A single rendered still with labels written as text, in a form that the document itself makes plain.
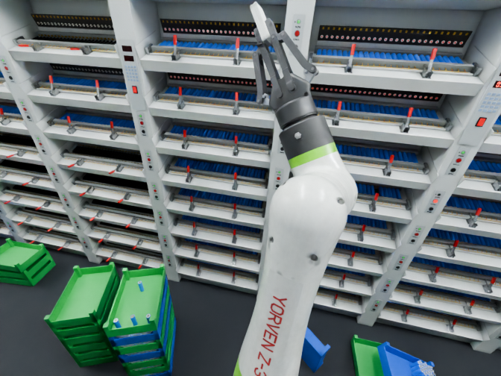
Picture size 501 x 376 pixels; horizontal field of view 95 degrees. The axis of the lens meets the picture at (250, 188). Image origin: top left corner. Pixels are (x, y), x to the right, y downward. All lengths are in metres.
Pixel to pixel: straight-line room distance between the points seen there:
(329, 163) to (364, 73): 0.66
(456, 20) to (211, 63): 0.95
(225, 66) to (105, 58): 0.55
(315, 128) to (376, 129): 0.69
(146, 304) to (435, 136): 1.45
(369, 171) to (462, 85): 0.42
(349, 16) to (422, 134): 0.55
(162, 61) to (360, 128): 0.87
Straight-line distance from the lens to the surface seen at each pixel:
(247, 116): 1.07
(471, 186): 1.35
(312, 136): 0.42
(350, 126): 1.07
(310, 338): 1.56
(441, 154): 1.25
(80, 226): 2.10
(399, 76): 1.07
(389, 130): 1.11
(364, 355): 1.85
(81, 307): 1.55
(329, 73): 1.01
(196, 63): 1.10
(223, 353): 1.69
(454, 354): 2.16
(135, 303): 1.35
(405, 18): 1.26
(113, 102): 1.37
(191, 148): 1.23
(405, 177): 1.23
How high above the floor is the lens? 1.56
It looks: 31 degrees down
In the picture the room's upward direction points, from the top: 3 degrees clockwise
